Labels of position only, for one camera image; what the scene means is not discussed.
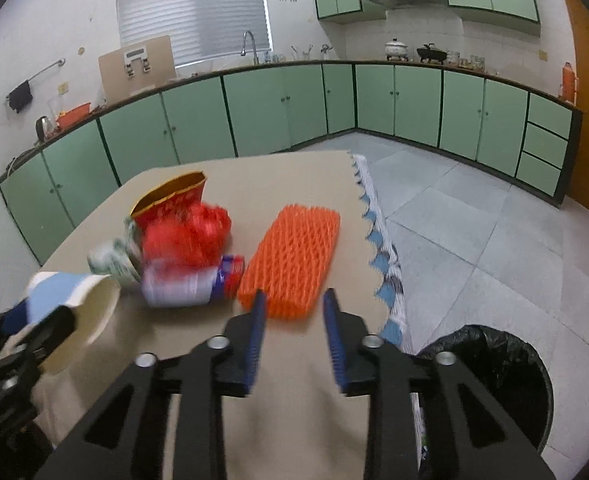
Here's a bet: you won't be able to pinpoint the black-lined trash bin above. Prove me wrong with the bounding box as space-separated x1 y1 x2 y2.
414 325 555 461

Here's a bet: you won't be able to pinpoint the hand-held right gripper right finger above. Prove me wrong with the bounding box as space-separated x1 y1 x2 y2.
323 288 557 480

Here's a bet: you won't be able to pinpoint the orange thermos flask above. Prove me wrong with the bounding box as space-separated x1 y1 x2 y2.
560 62 577 102

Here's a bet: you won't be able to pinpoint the metal towel rail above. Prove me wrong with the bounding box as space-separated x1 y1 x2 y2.
7 58 66 98

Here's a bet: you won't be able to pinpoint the clear plastic packet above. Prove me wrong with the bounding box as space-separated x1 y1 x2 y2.
87 220 145 287

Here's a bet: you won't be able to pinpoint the orange foam net sleeve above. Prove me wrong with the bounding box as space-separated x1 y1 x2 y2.
237 203 341 322

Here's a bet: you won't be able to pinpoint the blue white snack packet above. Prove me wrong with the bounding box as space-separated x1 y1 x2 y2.
142 255 248 309

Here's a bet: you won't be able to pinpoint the black wok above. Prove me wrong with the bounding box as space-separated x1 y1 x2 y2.
417 44 447 64

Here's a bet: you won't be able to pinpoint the table with beige tablecloth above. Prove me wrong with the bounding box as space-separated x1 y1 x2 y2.
30 150 420 480

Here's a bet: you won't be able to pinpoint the red snack packet gold interior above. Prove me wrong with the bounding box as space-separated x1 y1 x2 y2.
128 171 208 233

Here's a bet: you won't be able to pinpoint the white window blind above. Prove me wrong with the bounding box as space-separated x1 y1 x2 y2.
116 0 272 67

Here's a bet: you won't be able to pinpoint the chrome kitchen faucet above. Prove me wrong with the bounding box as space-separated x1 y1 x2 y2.
241 30 259 66

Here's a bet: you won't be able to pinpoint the white cooking pot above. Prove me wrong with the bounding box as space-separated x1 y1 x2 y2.
385 37 409 61

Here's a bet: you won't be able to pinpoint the blue white patterned undercloth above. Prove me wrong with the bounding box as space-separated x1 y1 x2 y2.
351 154 420 356

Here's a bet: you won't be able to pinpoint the green base cabinets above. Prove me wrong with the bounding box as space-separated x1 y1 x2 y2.
0 60 582 267

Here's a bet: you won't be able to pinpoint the dark hanging towel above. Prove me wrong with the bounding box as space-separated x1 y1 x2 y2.
8 81 32 113

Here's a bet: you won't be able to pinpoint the orange plastic basket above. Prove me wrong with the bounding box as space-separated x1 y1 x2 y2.
55 103 92 131

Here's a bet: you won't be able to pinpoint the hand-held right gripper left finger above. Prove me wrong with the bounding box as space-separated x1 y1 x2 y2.
34 289 268 480

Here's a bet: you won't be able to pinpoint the white paper cup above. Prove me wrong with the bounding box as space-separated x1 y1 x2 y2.
27 270 122 376

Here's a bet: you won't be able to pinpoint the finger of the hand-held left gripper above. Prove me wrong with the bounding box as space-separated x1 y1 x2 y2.
27 305 78 356
2 300 40 336

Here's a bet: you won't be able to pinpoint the red mesh bag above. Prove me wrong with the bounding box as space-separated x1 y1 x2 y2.
142 202 232 267

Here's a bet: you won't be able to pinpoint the wooden cutting board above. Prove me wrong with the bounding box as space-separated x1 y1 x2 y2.
98 35 178 97

